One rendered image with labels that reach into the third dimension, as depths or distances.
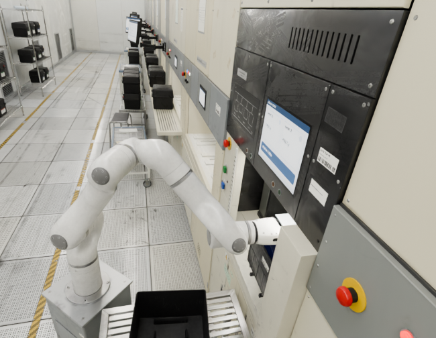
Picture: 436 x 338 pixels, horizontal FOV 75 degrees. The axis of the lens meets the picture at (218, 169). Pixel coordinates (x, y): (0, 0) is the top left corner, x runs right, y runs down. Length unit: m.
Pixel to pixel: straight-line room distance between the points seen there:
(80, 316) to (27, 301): 1.20
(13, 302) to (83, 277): 1.30
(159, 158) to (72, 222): 0.45
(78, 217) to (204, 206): 0.48
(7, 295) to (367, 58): 2.62
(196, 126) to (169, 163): 2.02
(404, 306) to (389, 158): 0.26
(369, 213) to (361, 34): 0.36
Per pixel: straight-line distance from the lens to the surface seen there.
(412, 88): 0.59
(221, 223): 0.89
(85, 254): 1.34
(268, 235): 1.02
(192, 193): 0.91
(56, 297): 1.55
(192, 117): 2.85
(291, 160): 0.87
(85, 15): 14.62
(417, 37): 0.60
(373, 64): 0.64
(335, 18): 0.77
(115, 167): 0.93
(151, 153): 0.89
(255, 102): 1.13
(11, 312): 2.61
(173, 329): 1.35
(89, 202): 1.11
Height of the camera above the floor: 1.91
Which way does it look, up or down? 28 degrees down
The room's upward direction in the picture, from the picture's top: 6 degrees clockwise
